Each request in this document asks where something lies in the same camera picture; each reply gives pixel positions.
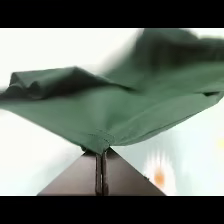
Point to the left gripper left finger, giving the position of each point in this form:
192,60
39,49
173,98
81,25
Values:
76,178

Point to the dark green shirt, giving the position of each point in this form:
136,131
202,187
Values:
113,106

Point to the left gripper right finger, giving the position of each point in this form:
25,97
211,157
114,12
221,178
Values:
130,178

